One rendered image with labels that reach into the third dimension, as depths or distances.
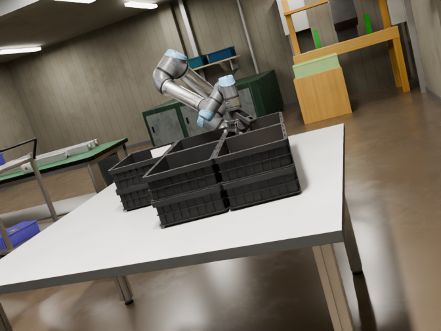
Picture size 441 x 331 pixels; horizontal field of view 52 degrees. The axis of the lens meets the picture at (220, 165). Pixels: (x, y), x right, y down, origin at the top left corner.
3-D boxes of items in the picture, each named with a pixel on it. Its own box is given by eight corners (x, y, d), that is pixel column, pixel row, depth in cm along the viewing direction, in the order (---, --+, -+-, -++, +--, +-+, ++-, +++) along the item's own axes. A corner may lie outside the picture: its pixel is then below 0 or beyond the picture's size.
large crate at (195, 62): (209, 64, 958) (207, 54, 953) (204, 65, 920) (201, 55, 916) (186, 71, 975) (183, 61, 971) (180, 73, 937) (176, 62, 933)
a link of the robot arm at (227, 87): (230, 74, 224) (235, 73, 216) (236, 96, 227) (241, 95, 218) (215, 79, 223) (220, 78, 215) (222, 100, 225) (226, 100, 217)
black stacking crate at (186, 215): (177, 199, 224) (170, 176, 221) (235, 184, 219) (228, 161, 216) (159, 230, 185) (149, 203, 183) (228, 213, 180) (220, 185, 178)
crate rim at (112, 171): (131, 157, 263) (130, 153, 262) (180, 144, 258) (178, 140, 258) (108, 175, 224) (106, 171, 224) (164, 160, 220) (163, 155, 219)
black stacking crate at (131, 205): (142, 190, 267) (136, 171, 265) (190, 177, 262) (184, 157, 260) (122, 213, 229) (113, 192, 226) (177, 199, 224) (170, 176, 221)
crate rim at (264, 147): (223, 144, 215) (222, 139, 214) (285, 127, 210) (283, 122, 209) (214, 164, 176) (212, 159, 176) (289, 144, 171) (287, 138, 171)
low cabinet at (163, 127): (285, 109, 942) (274, 68, 924) (270, 129, 757) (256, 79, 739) (189, 134, 1012) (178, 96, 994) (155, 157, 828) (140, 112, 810)
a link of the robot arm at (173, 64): (214, 115, 286) (151, 66, 251) (227, 94, 287) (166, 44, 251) (226, 119, 277) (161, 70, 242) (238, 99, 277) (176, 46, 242)
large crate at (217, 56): (237, 55, 936) (234, 46, 932) (232, 56, 901) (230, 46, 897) (214, 62, 952) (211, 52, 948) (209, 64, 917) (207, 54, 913)
